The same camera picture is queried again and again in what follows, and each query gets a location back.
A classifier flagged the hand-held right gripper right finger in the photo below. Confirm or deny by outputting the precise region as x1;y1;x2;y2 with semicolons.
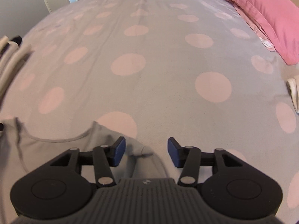
167;137;248;187

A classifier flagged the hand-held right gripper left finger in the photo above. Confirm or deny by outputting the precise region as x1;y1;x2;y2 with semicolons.
47;136;127;187

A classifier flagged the grey shirt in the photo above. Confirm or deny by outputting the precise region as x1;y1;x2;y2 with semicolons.
0;117;169;217

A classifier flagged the stack of folded clothes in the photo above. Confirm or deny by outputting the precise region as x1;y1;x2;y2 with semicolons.
0;35;32;103

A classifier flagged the grey polka dot bed cover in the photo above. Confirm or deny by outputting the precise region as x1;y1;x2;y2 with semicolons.
0;0;299;215

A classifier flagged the light pink pillow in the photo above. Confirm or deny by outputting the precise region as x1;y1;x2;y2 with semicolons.
234;5;277;52

